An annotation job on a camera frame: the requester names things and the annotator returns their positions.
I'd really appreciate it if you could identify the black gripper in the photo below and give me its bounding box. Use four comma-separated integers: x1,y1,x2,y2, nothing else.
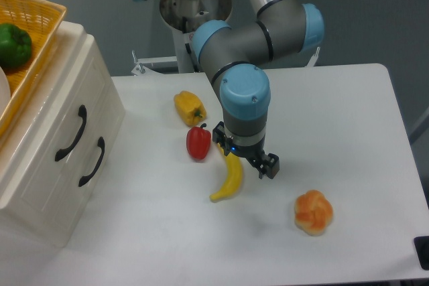
212,121,279,179

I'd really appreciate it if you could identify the black top drawer handle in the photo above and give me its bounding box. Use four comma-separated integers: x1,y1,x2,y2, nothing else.
54,104,88,162

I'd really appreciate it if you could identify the black drawer handle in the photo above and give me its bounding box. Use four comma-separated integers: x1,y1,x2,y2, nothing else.
54,104,88,162
78,136,106,188

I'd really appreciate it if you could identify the white drawer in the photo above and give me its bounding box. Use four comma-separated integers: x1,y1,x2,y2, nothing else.
1,35,113,211

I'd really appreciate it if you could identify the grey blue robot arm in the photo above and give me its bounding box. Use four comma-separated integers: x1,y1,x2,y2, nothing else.
136,0,324,178

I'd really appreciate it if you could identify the white drawer cabinet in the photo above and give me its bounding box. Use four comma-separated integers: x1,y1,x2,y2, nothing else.
1,21,125,247

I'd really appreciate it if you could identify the yellow banana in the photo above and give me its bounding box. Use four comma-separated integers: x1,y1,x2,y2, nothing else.
209,143,244,203

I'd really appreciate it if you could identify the red bell pepper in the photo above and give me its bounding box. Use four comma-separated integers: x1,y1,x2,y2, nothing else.
186,123,211,160

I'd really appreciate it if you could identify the yellow bell pepper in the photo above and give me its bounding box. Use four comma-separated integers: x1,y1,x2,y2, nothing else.
174,90,206,127

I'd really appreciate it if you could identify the orange knotted bread roll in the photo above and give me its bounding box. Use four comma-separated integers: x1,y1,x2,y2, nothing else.
294,190,334,236

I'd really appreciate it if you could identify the black device at table edge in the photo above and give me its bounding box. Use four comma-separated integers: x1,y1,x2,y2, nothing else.
414,236,429,271

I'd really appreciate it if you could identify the yellow plastic basket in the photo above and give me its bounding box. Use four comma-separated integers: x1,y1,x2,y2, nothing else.
1,0,67,137

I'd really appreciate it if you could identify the white plate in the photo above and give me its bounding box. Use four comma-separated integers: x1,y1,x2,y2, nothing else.
0,68,11,115

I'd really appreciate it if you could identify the green bell pepper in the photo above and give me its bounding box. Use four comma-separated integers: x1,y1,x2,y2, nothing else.
1,23,32,68

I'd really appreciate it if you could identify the white table bracket right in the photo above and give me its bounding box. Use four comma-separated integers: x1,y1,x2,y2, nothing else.
306,46,320,68

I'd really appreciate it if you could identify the black lower drawer handle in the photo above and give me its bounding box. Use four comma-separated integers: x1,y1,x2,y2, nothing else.
78,136,106,188

